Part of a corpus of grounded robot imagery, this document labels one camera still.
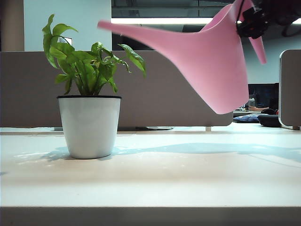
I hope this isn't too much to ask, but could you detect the grey metal partition foot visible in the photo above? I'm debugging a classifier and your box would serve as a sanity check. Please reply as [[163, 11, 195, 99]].
[[136, 126, 174, 131]]

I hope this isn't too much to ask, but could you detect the pink plastic watering can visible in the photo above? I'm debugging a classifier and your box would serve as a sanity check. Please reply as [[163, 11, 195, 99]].
[[97, 0, 268, 115]]

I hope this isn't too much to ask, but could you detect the long brown desk partition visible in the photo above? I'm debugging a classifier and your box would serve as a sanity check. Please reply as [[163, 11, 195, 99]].
[[0, 49, 235, 128]]

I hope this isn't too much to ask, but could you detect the brown partition with white edge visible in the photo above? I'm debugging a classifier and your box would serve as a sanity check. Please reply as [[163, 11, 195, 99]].
[[278, 49, 301, 130]]

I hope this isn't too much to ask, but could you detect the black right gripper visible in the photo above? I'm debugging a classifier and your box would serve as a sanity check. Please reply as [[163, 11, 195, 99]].
[[237, 0, 301, 40]]

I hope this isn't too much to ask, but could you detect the blue patterned cloth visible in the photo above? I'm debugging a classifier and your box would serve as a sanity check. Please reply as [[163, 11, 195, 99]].
[[233, 114, 259, 123]]

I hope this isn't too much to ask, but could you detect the black computer monitor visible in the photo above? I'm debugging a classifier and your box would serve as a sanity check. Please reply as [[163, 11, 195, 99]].
[[248, 82, 280, 111]]

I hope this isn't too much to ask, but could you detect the black round cushion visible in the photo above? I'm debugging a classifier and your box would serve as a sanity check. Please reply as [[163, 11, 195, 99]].
[[258, 108, 282, 128]]

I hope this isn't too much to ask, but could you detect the white plant pot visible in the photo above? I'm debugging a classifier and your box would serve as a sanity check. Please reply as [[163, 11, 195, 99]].
[[56, 95, 122, 160]]

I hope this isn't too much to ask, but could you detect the white ceiling light strip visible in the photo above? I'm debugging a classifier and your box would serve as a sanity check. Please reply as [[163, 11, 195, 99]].
[[111, 17, 301, 25]]

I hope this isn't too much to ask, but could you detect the green leafy plant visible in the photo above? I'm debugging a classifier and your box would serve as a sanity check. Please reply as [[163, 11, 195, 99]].
[[42, 14, 147, 97]]

